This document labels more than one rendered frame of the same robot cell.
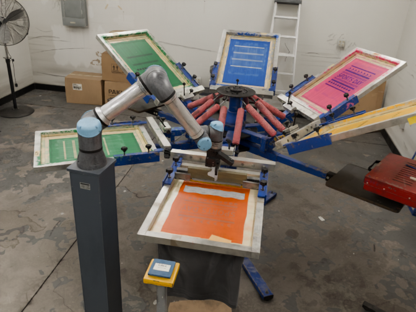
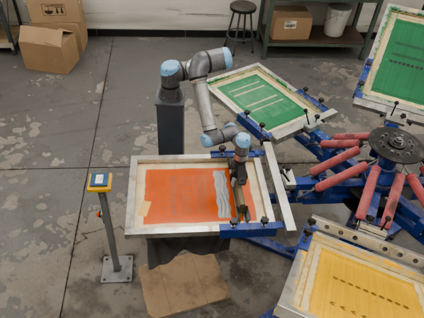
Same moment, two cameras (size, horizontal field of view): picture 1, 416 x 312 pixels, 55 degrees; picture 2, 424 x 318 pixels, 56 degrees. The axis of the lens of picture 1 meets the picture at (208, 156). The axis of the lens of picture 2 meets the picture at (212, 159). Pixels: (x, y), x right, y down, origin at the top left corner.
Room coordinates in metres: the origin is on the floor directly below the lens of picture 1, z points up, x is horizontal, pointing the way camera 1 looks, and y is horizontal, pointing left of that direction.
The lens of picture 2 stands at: (1.51, -1.51, 2.67)
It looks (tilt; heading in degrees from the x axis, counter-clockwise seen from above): 43 degrees down; 74
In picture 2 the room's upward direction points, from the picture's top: 4 degrees clockwise
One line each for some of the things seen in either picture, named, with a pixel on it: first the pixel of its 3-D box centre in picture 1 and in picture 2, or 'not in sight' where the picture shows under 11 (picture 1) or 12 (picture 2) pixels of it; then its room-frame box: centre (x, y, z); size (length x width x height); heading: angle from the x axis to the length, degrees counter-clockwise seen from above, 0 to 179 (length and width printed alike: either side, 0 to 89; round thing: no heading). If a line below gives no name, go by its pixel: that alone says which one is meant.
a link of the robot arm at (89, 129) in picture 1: (90, 133); (171, 72); (1.82, 0.60, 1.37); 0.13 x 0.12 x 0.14; 13
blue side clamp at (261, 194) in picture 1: (262, 186); (247, 229); (2.07, -0.34, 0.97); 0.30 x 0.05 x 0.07; 172
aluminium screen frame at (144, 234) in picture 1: (210, 202); (198, 191); (1.87, -0.03, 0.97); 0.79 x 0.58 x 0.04; 172
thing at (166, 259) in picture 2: not in sight; (190, 246); (1.79, -0.23, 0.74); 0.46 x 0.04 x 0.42; 172
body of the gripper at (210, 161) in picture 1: (213, 156); (239, 165); (2.09, -0.03, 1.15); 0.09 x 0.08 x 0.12; 82
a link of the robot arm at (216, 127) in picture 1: (216, 131); (242, 144); (2.09, -0.04, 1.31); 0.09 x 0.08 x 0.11; 103
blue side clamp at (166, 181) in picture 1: (173, 174); (234, 156); (2.15, 0.21, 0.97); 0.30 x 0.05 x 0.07; 172
